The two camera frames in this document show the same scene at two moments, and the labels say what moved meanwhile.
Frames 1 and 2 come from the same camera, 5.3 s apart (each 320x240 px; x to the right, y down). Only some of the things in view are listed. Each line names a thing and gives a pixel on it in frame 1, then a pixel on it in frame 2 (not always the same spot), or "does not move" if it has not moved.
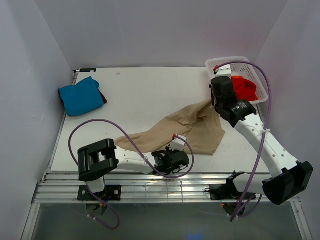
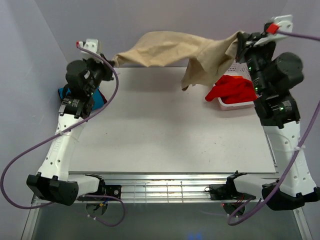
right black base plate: (227, 191) does not move
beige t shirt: (200, 125) → (206, 61)
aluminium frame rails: (141, 188) does not move
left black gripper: (172, 155) → (107, 68)
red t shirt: (244, 89) does not move
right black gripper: (215, 92) → (247, 45)
